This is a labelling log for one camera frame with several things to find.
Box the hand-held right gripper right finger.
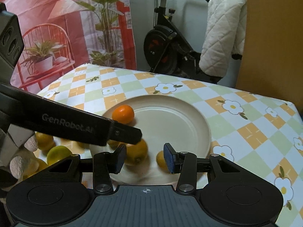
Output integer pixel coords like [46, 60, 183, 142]
[163, 143, 243, 193]

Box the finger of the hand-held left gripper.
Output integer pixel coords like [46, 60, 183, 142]
[109, 120, 143, 145]

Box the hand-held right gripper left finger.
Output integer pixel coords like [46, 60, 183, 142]
[47, 144, 127, 194]

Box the bright orange kumquat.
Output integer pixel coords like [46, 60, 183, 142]
[112, 105, 135, 125]

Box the yellow lemon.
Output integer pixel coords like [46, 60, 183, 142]
[35, 132, 55, 151]
[23, 158, 49, 179]

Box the green jujube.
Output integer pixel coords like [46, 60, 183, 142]
[47, 145, 73, 166]

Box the beige round plate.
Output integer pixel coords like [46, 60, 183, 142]
[90, 95, 212, 185]

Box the person's left hand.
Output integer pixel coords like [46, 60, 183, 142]
[9, 135, 39, 180]

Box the black exercise bike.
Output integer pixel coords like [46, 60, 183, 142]
[141, 0, 223, 83]

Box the printed red backdrop cloth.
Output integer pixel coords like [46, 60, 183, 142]
[0, 0, 137, 97]

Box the white quilted blanket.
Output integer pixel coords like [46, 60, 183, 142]
[199, 0, 248, 78]

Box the brown wooden board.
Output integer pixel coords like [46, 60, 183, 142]
[235, 0, 303, 119]

